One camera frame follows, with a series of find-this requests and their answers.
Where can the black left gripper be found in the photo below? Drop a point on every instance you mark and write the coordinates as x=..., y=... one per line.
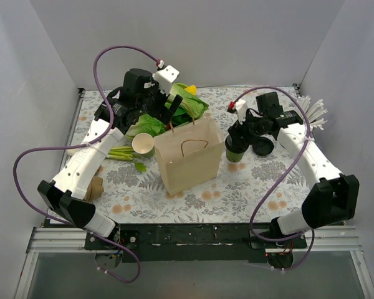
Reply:
x=161, y=101

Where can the floral table mat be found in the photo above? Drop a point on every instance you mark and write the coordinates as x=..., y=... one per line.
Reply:
x=239, y=191

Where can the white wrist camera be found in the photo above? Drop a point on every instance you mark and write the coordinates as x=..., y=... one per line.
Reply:
x=240, y=108
x=165, y=76

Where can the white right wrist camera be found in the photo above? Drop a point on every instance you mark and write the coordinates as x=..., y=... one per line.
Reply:
x=240, y=108

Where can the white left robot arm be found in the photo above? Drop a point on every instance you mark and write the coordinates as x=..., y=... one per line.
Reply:
x=64, y=195

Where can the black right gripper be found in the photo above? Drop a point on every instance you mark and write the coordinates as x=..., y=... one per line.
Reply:
x=240, y=132

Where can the green vegetable tray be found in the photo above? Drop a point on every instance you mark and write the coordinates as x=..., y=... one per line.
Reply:
x=180, y=117

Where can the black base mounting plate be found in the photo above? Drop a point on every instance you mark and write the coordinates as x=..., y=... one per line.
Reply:
x=190, y=242

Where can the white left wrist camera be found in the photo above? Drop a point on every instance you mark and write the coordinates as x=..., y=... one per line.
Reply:
x=165, y=76

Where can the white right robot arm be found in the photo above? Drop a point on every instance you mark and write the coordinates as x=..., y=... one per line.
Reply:
x=333, y=195

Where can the green lettuce head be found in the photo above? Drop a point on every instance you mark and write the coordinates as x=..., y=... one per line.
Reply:
x=146, y=124

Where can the napa cabbage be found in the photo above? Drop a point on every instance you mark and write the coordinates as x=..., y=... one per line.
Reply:
x=191, y=104

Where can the black plastic cup lid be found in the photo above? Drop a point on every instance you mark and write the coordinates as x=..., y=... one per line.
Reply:
x=235, y=144

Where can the brown paper bag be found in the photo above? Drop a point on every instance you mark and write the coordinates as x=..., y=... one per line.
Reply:
x=189, y=155

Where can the aluminium frame rail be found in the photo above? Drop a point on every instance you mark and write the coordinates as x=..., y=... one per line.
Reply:
x=71, y=240

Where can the green paper coffee cup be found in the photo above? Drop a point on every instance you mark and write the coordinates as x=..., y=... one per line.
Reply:
x=234, y=156

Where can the green celery stalks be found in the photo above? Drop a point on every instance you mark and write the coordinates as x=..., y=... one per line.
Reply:
x=126, y=153

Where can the yellow pepper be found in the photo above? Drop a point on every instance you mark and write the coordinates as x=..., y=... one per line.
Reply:
x=191, y=89

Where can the white wrapped straws bundle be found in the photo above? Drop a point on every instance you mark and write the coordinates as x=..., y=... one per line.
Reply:
x=313, y=111

